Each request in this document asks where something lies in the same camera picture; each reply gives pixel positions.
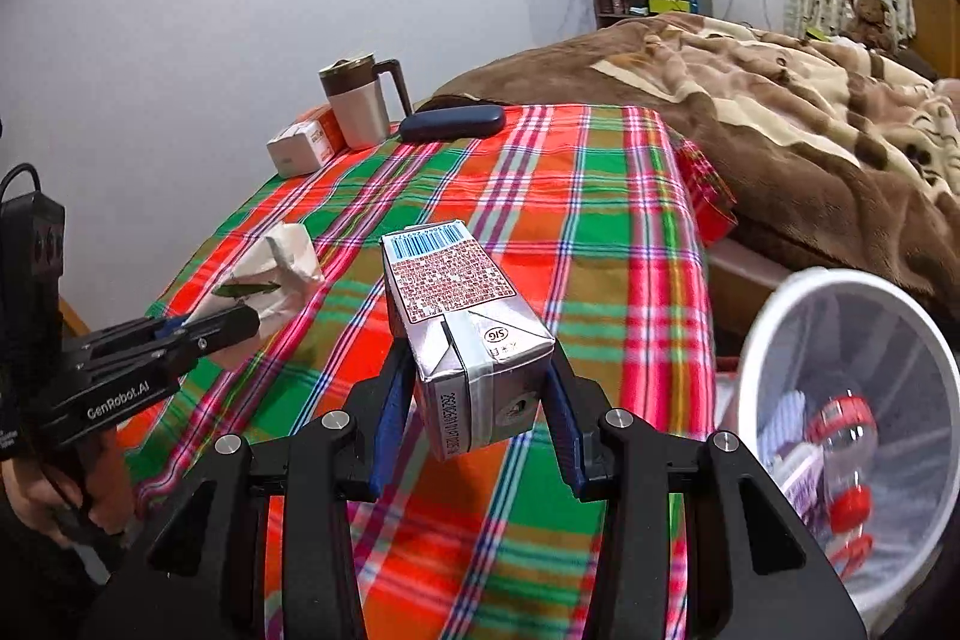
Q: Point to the grey wastebasket white rim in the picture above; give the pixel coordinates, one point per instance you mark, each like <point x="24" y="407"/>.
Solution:
<point x="757" y="340"/>

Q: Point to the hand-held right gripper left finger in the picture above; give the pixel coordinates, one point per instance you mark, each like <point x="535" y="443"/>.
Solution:
<point x="390" y="415"/>

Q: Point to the brown plush blanket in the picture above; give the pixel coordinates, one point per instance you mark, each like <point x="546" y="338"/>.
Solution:
<point x="750" y="108"/>

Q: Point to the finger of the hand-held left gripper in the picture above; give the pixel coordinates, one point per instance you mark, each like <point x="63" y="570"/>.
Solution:
<point x="169" y="329"/>
<point x="225" y="329"/>

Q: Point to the plaid tablecloth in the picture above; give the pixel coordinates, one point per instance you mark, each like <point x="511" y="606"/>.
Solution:
<point x="525" y="220"/>

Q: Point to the red label plastic bottle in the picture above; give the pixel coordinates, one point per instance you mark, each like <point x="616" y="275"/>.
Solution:
<point x="844" y="445"/>

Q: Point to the clear jelly cup red lid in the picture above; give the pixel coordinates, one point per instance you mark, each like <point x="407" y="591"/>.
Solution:
<point x="851" y="551"/>

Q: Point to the pink silver drink carton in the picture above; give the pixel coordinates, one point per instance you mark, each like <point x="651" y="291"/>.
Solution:
<point x="465" y="340"/>

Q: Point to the white orange cardboard box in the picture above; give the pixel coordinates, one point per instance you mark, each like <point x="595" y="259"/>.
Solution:
<point x="296" y="153"/>

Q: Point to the white shelf unit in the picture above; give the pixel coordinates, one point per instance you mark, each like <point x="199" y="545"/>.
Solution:
<point x="622" y="3"/>

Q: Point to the person's left hand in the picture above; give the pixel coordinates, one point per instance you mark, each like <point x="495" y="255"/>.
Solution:
<point x="37" y="497"/>

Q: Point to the clear plastic bin liner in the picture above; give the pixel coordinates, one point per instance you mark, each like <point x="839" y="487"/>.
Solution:
<point x="885" y="355"/>

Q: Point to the white tissue paper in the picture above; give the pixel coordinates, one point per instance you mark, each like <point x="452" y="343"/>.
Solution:
<point x="289" y="265"/>

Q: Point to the teddy bear with red hat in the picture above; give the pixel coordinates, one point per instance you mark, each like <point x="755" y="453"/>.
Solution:
<point x="870" y="18"/>

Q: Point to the dark blue glasses case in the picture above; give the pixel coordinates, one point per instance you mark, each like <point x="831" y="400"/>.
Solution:
<point x="450" y="124"/>

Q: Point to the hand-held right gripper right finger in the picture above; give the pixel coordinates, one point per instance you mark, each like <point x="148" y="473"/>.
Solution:
<point x="561" y="430"/>

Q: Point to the brown wooden board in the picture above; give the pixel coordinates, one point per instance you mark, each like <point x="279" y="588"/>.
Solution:
<point x="69" y="314"/>

